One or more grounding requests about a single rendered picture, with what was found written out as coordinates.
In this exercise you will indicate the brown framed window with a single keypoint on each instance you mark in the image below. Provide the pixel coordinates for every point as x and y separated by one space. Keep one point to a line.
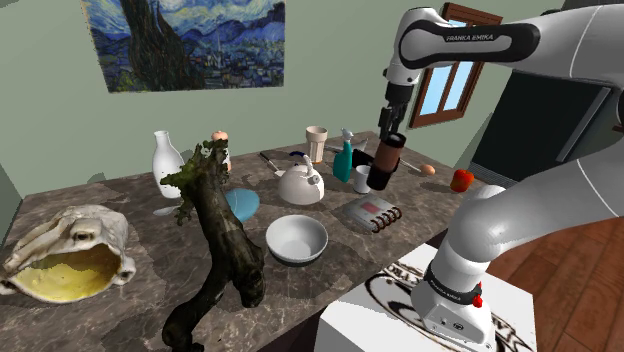
446 92

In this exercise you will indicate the spiral bound notebook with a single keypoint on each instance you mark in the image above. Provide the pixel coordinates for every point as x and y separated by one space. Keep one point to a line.
368 210

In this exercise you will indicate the blue night sky painting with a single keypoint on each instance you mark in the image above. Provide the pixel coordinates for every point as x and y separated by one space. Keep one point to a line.
195 44

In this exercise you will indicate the light blue plate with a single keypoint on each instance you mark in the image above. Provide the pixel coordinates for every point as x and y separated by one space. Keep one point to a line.
246 204

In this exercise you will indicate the black box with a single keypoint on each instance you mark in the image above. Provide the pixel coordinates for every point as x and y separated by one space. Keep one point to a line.
362 157

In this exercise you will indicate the white patterned robot stand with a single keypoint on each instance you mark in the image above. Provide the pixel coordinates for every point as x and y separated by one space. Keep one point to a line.
356 317

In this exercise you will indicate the shaker with peach top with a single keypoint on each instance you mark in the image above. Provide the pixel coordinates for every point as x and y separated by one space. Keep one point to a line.
220 136

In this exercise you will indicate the white bottle vase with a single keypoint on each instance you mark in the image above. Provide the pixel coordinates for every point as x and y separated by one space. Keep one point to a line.
166 168

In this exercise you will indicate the brown egg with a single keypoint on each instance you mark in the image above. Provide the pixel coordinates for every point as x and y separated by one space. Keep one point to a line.
428 169

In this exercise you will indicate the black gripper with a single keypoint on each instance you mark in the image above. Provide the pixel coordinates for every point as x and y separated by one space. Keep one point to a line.
398 95

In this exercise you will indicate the white bowl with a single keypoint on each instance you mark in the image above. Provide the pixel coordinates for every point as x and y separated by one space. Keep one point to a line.
296 239

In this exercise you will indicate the beige ribbed cup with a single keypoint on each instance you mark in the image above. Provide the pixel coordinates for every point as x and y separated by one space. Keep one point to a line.
316 141

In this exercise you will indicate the brown cylinder with black ends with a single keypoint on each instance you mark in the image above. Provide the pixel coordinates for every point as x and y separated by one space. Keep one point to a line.
386 158

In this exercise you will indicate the grey metal utensil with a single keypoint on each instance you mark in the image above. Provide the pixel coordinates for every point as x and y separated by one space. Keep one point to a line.
358 145

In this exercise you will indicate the white kettle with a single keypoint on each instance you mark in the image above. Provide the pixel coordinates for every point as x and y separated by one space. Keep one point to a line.
300 187

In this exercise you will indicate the teal spray bottle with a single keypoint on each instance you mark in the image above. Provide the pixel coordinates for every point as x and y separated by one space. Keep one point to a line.
343 166

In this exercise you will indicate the white spoon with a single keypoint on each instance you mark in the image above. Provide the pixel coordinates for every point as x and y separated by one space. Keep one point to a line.
164 210

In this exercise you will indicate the red bell pepper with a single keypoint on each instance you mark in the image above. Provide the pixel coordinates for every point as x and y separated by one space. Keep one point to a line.
461 181

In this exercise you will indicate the white frog figure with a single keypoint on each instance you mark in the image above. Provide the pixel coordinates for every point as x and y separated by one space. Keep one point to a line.
88 229

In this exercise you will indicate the dark mossy branch figure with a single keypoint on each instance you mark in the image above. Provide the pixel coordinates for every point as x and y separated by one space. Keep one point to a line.
224 234

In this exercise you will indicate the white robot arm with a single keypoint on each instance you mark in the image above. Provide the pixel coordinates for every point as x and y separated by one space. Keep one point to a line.
546 195

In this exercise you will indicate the white mug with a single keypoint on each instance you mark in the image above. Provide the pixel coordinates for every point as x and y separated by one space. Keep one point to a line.
362 181

